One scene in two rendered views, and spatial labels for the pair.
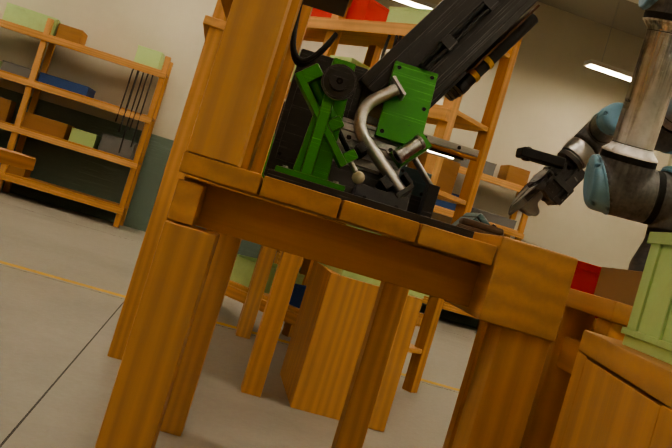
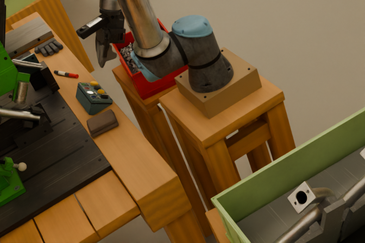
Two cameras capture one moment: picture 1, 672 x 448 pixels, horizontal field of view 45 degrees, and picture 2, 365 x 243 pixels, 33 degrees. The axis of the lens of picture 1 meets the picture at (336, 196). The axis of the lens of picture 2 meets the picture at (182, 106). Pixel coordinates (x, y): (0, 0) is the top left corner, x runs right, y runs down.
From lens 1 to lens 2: 1.28 m
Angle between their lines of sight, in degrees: 40
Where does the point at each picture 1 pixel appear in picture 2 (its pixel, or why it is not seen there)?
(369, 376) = not seen: hidden behind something
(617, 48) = not seen: outside the picture
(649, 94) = (140, 22)
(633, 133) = (146, 42)
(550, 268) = (168, 190)
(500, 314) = (161, 223)
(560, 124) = not seen: outside the picture
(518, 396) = (193, 235)
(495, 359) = (172, 235)
